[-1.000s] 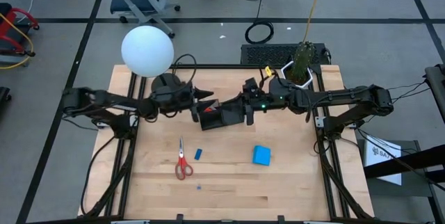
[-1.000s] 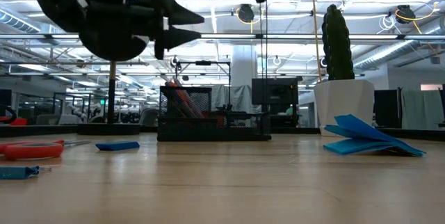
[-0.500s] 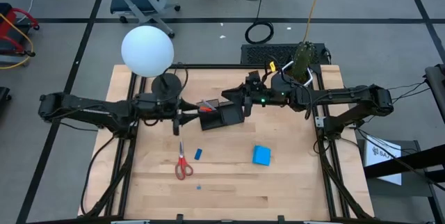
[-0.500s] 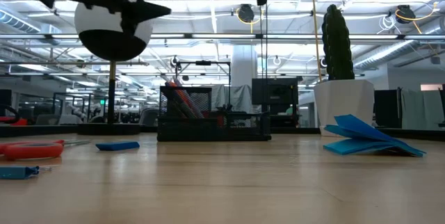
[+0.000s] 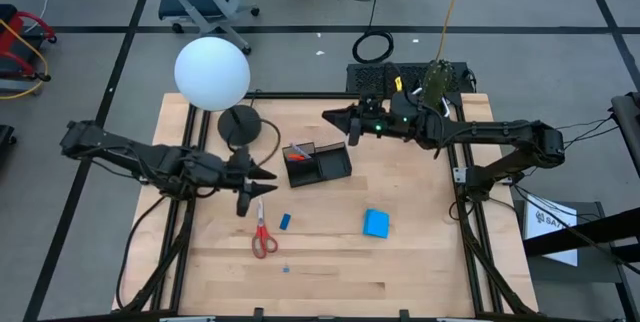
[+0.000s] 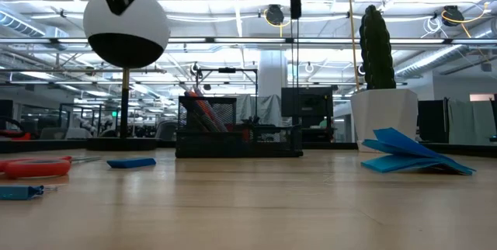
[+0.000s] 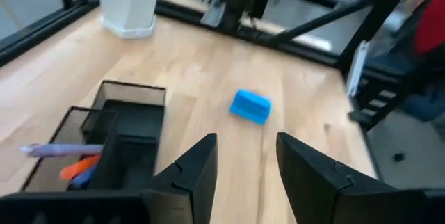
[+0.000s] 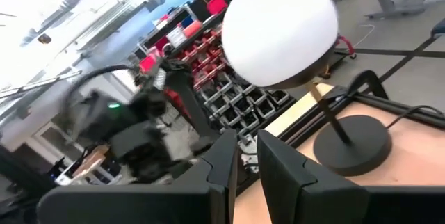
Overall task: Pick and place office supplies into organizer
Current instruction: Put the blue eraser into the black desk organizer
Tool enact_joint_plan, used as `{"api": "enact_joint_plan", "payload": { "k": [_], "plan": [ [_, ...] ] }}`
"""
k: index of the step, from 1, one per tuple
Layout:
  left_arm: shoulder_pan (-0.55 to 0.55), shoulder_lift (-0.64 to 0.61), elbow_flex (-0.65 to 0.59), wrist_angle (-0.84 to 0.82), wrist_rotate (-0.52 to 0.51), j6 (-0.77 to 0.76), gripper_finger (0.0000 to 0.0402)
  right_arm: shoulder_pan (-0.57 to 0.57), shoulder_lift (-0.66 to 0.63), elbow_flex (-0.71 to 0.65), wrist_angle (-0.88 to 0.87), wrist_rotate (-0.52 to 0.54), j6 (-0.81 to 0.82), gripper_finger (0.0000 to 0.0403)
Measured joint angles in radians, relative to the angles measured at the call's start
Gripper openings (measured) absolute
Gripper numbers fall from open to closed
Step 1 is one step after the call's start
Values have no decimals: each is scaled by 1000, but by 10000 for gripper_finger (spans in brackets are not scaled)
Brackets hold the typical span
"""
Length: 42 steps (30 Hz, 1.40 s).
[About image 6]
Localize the white building pillar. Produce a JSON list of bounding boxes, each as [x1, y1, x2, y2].
[[258, 50, 289, 98]]

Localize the white globe table lamp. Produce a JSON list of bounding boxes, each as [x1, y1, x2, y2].
[[82, 0, 171, 152]]

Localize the black ceiling cable reel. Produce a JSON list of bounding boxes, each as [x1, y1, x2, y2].
[[441, 5, 465, 28], [263, 4, 287, 28]]

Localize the black aluminium table frame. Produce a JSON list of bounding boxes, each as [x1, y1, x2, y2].
[[0, 137, 497, 155]]

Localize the black cabinet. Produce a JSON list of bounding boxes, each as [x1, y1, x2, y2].
[[418, 99, 450, 144]]

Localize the black monitor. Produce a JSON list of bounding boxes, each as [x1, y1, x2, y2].
[[281, 86, 334, 129]]

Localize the red handled scissors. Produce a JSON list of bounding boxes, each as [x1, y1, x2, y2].
[[0, 155, 103, 180]]

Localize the black mesh desk organizer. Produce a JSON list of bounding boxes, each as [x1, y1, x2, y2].
[[175, 95, 304, 159]]

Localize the grey cloth cover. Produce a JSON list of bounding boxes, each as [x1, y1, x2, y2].
[[235, 94, 283, 127], [448, 100, 497, 146]]

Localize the blue eraser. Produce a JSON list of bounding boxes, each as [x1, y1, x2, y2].
[[106, 157, 157, 169]]

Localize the orange highlighter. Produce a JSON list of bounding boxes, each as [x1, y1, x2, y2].
[[184, 89, 219, 133]]

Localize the yellow hanging cord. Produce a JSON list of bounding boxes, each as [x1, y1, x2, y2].
[[346, 0, 361, 92]]

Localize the small blue binder clip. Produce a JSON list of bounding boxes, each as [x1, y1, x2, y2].
[[0, 185, 59, 201]]

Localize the green cactus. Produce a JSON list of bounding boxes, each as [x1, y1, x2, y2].
[[359, 4, 397, 91]]

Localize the black background rig frame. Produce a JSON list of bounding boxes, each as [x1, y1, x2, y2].
[[196, 67, 259, 121]]

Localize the blue sticky note pad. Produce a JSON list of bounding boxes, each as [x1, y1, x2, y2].
[[360, 127, 477, 176]]

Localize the white hexagonal plant pot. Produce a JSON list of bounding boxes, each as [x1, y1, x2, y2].
[[349, 89, 419, 153]]

